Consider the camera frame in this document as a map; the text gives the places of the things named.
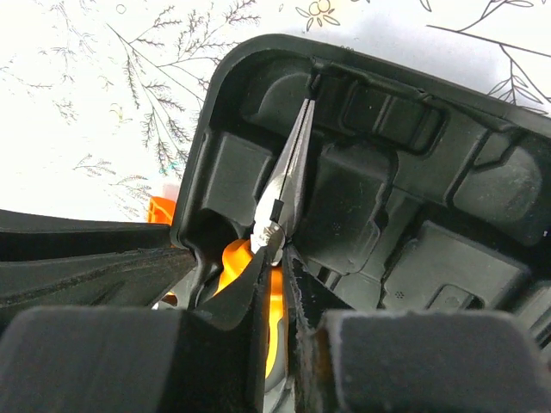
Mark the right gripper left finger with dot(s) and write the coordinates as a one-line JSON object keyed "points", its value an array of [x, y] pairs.
{"points": [[111, 359]]}

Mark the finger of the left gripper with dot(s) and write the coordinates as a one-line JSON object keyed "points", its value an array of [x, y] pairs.
{"points": [[132, 278], [30, 237]]}

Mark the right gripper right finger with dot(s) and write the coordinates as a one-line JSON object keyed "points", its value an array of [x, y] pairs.
{"points": [[345, 360]]}

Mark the orange handled long-nose pliers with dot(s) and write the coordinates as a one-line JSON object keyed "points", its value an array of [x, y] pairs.
{"points": [[276, 217]]}

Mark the black plastic tool case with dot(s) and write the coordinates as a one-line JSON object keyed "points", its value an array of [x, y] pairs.
{"points": [[420, 194]]}

